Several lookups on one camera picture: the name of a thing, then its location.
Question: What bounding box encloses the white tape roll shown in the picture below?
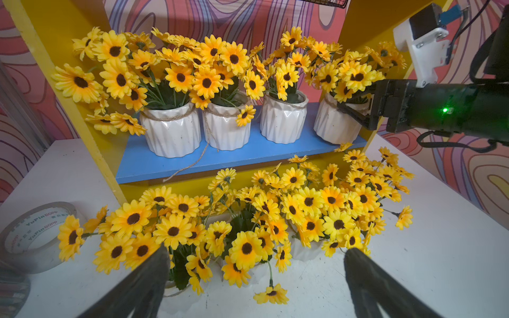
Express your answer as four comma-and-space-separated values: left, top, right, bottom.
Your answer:
1, 201, 82, 274

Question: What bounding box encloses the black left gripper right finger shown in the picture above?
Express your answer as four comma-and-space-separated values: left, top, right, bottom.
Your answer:
344, 248, 440, 317

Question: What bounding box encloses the sunflower pot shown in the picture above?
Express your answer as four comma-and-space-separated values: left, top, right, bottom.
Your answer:
334, 143, 414, 237
52, 26, 200, 136
246, 26, 342, 144
204, 168, 294, 288
57, 184, 231, 301
314, 41, 406, 144
282, 150, 386, 262
157, 34, 267, 151

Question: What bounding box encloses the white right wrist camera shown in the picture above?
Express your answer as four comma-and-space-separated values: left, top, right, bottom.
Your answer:
393, 3, 470, 88

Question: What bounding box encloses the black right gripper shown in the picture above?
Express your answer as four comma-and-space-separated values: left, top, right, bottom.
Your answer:
337, 79, 508, 143

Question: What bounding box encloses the clear cup of pencils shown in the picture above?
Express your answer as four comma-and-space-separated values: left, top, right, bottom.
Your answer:
0, 262, 30, 318

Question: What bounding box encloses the yellow pink blue wooden shelf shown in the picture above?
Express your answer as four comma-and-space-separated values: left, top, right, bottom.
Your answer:
1, 1, 426, 199

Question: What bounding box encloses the black wire basket back wall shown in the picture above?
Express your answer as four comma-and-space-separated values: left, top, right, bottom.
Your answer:
302, 0, 349, 9

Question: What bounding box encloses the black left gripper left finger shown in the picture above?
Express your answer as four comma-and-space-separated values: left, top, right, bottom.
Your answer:
80, 246, 170, 317

